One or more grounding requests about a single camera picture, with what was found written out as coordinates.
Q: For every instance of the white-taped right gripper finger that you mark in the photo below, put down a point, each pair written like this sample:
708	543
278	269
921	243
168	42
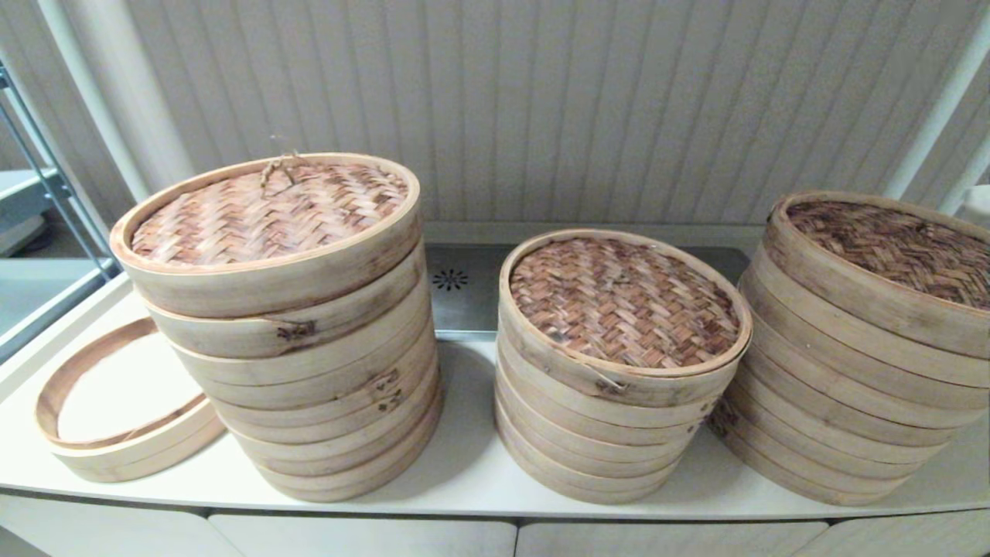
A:
979	205

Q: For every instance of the dark brown woven bamboo lid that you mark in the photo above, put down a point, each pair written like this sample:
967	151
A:
889	247

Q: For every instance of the bamboo steamer basket tier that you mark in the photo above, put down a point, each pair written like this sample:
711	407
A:
352	474
344	433
348	454
611	438
611	418
56	387
356	493
897	348
611	495
867	451
874	427
889	375
611	476
882	402
611	457
860	473
155	469
340	363
340	387
854	496
340	411

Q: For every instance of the reddish-brown woven bamboo lid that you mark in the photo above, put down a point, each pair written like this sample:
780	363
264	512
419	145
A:
619	302

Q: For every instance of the thin white pole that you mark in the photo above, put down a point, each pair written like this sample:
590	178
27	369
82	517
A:
971	166
936	116

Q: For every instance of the beige cabinet door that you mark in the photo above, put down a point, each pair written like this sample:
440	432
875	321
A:
363	539
93	534
665	541

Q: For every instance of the stainless steel drain tray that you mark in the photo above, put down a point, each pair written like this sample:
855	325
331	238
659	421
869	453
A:
464	309

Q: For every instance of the pale grey shelf board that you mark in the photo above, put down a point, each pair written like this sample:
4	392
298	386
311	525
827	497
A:
19	193

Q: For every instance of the grey metal rack frame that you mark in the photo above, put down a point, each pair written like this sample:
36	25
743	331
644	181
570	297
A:
58	186

